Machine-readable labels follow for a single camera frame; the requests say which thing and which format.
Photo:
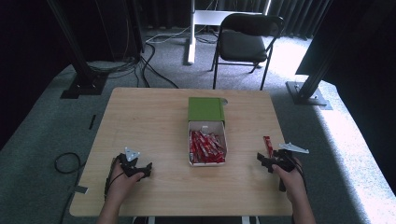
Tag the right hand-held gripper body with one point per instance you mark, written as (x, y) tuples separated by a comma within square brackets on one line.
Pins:
[(285, 163)]

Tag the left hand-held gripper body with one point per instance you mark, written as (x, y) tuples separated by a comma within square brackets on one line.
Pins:
[(129, 165)]

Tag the single red stick packet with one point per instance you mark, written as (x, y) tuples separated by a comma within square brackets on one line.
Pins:
[(268, 145)]

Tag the pile of red packets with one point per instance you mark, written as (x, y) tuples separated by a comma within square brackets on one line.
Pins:
[(205, 149)]

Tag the white cardboard drawer tray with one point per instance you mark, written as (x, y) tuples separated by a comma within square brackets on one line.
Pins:
[(206, 126)]

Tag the green cardboard box sleeve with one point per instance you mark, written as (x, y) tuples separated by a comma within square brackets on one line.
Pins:
[(205, 109)]

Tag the person's right hand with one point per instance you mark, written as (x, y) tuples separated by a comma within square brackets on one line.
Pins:
[(292, 182)]

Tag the person's left hand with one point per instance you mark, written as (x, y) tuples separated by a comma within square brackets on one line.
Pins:
[(120, 186)]

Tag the white table leg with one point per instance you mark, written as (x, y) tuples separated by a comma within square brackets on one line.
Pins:
[(150, 220), (246, 220)]

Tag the grey tape piece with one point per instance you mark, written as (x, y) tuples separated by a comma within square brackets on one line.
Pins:
[(81, 189)]

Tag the black tape strip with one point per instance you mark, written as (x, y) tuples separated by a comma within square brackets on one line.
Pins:
[(92, 122)]

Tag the black metal stand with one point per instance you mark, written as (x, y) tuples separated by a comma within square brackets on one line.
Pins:
[(306, 91), (82, 74)]

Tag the black folding chair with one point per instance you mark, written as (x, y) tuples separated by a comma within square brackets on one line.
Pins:
[(243, 43)]

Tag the dark curtain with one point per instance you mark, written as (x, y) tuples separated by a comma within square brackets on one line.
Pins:
[(174, 12)]

